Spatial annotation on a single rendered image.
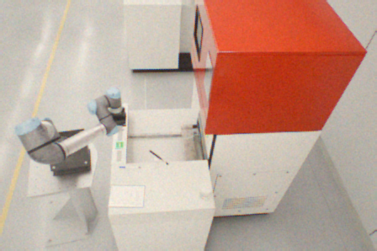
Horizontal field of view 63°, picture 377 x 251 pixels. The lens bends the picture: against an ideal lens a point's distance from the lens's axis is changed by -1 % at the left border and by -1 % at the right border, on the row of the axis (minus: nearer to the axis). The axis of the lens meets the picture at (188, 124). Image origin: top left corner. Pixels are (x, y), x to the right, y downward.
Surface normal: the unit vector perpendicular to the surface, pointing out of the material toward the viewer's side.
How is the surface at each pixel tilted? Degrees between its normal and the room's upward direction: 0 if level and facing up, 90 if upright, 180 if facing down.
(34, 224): 0
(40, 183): 0
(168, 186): 0
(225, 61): 90
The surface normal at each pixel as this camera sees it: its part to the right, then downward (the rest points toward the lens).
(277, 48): 0.07, -0.66
